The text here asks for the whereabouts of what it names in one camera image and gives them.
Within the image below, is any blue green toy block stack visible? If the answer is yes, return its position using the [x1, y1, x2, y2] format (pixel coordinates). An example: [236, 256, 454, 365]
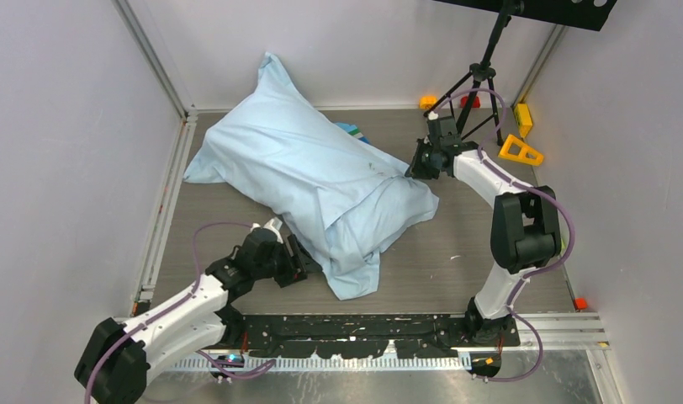
[335, 122, 369, 144]

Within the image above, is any light blue green pillowcase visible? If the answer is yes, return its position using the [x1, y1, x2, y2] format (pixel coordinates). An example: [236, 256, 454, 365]
[183, 53, 439, 300]

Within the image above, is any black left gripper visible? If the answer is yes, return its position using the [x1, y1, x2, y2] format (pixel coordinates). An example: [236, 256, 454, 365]
[253, 234, 320, 287]

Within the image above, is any yellow rectangular toy block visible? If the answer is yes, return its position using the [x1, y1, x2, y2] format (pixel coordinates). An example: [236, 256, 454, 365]
[513, 103, 534, 139]

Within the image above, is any red toy block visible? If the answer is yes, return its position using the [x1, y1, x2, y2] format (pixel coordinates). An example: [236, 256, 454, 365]
[458, 94, 481, 109]

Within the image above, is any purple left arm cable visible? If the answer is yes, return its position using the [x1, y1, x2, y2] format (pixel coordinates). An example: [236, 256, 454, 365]
[82, 221, 278, 404]

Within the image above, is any small orange red block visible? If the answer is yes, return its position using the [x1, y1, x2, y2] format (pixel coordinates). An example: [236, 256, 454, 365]
[573, 298, 588, 311]

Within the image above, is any orange toy block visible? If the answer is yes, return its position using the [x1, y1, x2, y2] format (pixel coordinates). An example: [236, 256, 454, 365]
[418, 96, 437, 110]

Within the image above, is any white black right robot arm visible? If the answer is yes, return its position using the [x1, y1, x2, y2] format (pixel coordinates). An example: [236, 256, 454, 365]
[406, 113, 561, 346]

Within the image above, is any black camera tripod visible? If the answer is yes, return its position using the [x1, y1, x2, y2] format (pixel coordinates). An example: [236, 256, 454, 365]
[423, 0, 524, 146]

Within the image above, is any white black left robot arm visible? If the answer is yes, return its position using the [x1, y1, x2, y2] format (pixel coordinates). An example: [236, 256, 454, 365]
[74, 228, 322, 403]

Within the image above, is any white slotted cable duct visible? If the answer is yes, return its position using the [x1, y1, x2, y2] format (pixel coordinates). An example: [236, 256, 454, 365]
[167, 353, 472, 372]

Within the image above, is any black overhead panel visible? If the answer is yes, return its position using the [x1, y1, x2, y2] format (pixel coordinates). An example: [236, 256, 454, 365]
[444, 0, 617, 32]

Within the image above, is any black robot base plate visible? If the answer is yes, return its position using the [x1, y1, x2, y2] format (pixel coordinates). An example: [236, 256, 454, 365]
[211, 314, 521, 359]

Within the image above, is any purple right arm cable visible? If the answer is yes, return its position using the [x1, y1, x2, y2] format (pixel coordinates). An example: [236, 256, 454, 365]
[428, 88, 577, 384]

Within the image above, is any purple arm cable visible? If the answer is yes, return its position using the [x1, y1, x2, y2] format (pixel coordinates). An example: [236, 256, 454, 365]
[428, 88, 577, 384]
[82, 221, 278, 404]

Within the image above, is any yellow triangular toy block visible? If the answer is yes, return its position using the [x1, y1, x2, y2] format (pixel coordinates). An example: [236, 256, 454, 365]
[498, 134, 544, 167]

